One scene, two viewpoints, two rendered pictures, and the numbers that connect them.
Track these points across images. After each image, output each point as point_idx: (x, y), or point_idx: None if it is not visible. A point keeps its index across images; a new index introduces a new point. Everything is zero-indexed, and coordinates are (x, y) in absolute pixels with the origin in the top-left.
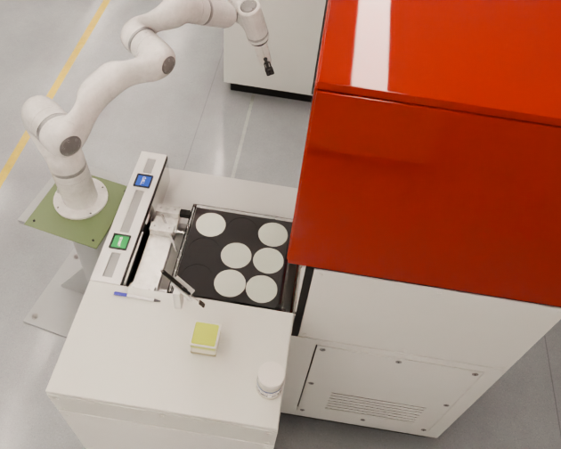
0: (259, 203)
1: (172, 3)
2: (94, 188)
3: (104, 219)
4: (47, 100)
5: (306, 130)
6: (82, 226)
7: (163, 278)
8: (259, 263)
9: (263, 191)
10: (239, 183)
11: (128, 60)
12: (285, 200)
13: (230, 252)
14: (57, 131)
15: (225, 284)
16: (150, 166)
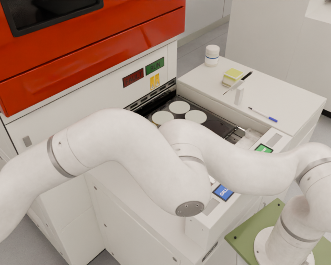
0: (126, 173)
1: (128, 110)
2: (269, 236)
3: (264, 218)
4: None
5: None
6: None
7: None
8: (169, 118)
9: (114, 182)
10: (125, 198)
11: (220, 140)
12: (106, 166)
13: None
14: (323, 144)
15: (198, 116)
16: (209, 207)
